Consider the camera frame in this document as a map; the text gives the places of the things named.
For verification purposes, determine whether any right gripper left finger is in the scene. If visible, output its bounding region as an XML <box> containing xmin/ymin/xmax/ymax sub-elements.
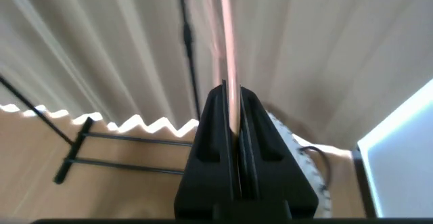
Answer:
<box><xmin>173</xmin><ymin>79</ymin><xmax>242</xmax><ymax>219</ymax></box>

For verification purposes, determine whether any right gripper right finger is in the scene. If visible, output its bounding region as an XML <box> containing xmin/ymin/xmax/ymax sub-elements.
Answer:
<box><xmin>237</xmin><ymin>85</ymin><xmax>319</xmax><ymax>219</ymax></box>

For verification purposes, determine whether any pink clothes hanger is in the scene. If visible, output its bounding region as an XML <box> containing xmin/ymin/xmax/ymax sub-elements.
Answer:
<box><xmin>198</xmin><ymin>0</ymin><xmax>242</xmax><ymax>137</ymax></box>

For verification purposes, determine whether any white laundry basket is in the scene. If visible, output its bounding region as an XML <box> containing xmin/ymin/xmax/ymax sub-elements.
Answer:
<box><xmin>266</xmin><ymin>110</ymin><xmax>333</xmax><ymax>219</ymax></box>

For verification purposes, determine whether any black clothes rack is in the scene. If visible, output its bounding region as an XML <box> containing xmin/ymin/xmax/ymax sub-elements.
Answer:
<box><xmin>0</xmin><ymin>0</ymin><xmax>204</xmax><ymax>185</ymax></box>

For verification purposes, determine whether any beige curtain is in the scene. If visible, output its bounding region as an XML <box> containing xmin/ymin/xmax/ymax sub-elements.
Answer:
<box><xmin>0</xmin><ymin>0</ymin><xmax>433</xmax><ymax>150</ymax></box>

